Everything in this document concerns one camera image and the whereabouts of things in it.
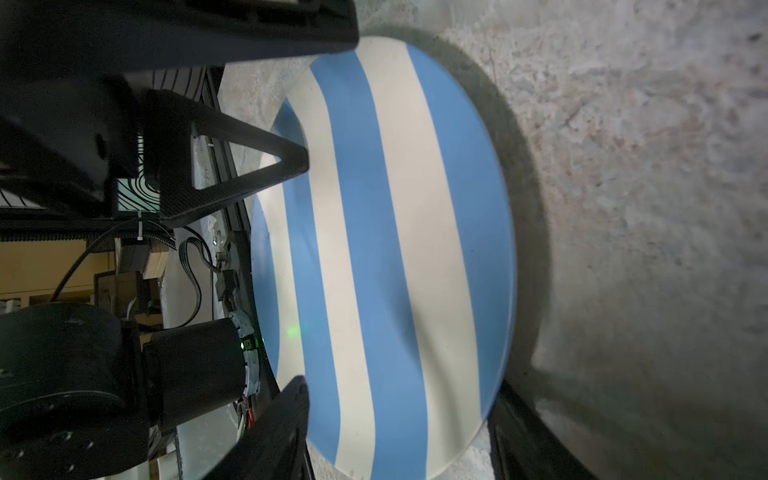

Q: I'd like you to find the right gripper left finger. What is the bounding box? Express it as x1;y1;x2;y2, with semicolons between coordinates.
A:
205;375;310;479

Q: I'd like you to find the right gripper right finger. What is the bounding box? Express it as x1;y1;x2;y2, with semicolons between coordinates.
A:
488;381;594;480

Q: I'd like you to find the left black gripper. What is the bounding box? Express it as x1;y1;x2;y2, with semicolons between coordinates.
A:
1;1;360;228

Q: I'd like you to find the blue striped plate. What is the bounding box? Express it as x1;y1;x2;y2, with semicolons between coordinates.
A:
251;37;516;479

